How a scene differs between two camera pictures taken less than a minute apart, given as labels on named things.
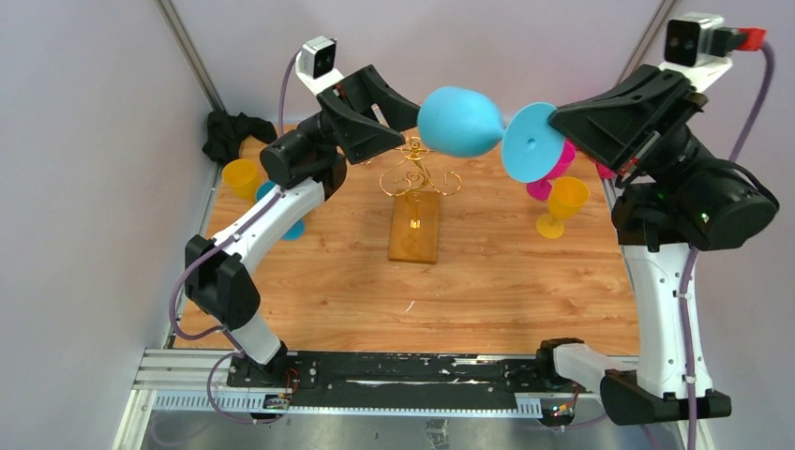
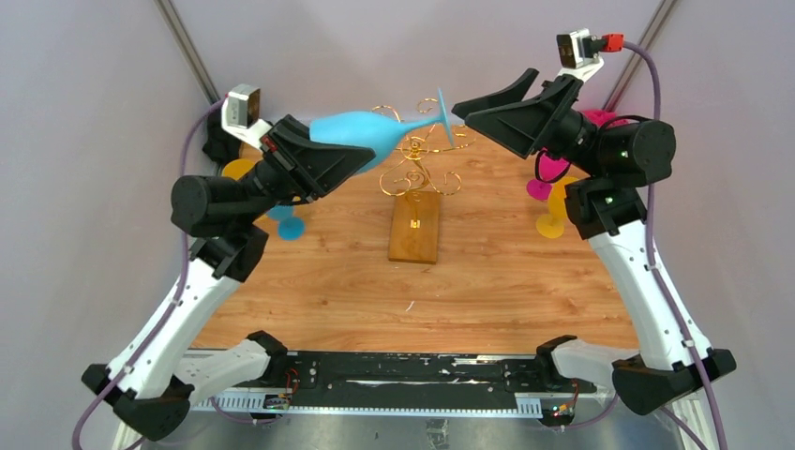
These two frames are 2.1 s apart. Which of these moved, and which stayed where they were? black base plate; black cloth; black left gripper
Moved: black left gripper
Stayed: black cloth; black base plate
